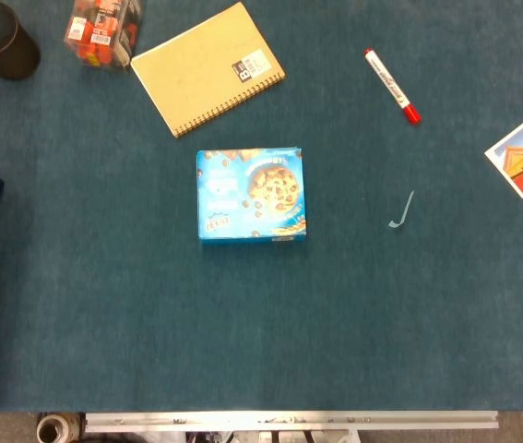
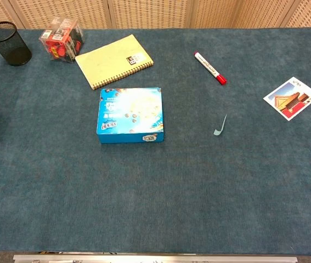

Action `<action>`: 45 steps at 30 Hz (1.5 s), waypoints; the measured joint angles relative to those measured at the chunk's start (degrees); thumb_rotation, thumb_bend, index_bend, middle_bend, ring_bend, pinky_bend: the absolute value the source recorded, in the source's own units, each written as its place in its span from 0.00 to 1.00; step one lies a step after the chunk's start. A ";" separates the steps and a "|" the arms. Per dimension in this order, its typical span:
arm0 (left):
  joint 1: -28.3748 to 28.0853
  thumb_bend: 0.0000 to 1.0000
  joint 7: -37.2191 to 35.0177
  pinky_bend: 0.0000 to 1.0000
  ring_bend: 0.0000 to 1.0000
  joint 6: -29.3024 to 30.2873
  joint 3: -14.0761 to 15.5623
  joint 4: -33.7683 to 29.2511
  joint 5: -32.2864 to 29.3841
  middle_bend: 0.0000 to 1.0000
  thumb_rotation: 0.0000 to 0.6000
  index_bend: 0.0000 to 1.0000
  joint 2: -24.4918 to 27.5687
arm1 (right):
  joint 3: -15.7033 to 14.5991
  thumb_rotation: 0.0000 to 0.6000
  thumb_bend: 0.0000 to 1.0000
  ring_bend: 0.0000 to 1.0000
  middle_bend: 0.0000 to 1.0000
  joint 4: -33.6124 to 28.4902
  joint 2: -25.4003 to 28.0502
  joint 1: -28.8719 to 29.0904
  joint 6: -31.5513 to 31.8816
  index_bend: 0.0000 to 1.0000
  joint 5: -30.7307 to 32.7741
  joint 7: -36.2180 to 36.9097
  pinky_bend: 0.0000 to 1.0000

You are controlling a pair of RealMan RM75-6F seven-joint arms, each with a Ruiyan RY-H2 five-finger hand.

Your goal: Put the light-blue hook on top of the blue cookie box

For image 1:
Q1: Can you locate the small grey hook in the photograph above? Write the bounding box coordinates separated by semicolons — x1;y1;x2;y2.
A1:
387;189;416;229

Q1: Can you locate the clear box of red clips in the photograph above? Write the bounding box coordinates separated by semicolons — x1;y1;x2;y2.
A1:
63;0;145;71

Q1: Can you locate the blue cookie box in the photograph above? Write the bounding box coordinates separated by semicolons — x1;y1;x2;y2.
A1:
196;147;309;245

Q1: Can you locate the black mesh pen holder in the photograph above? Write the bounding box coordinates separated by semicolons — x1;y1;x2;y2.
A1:
0;0;42;81

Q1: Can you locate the kraft spiral notebook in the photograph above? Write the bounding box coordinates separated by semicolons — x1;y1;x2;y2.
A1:
129;1;287;139

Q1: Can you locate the grey tape roll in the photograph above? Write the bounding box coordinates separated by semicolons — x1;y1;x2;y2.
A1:
35;412;83;443

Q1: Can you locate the blue felt table cover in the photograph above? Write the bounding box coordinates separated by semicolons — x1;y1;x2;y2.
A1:
0;0;523;413

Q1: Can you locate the red whiteboard marker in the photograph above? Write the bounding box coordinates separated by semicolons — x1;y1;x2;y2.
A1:
363;47;423;126

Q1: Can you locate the aluminium table edge rail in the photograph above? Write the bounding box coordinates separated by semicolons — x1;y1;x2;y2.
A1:
84;410;500;434

